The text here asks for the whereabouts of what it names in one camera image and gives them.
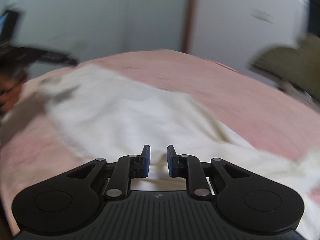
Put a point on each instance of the olive padded headboard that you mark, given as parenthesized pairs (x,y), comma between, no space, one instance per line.
(297,66)

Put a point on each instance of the white textured pants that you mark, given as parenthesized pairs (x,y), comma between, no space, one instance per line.
(99,113)

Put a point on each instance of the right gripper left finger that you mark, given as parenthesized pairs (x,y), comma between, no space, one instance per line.
(127,168)

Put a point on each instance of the brown wooden door frame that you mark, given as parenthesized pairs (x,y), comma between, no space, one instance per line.
(188,25)

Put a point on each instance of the pink bed blanket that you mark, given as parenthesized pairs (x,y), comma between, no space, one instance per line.
(265,117)

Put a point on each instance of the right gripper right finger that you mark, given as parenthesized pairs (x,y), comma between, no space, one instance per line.
(189,168)

